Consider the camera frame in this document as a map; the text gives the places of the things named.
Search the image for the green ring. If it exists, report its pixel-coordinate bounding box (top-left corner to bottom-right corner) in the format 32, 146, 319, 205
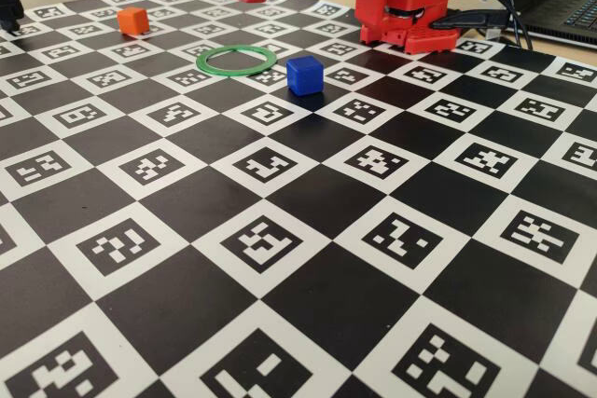
195, 45, 279, 77

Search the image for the blue cube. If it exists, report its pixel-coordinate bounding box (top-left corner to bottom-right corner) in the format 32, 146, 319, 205
285, 55, 325, 97

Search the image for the black flat power connector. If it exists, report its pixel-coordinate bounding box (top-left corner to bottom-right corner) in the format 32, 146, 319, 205
428, 9, 508, 32

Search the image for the black white marker mat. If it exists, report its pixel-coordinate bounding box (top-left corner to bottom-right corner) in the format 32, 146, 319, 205
0, 0, 597, 398

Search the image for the orange cube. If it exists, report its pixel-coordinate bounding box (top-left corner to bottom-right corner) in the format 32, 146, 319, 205
116, 7, 151, 39

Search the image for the black camera stand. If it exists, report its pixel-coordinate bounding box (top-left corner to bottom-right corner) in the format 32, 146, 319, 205
0, 0, 25, 36

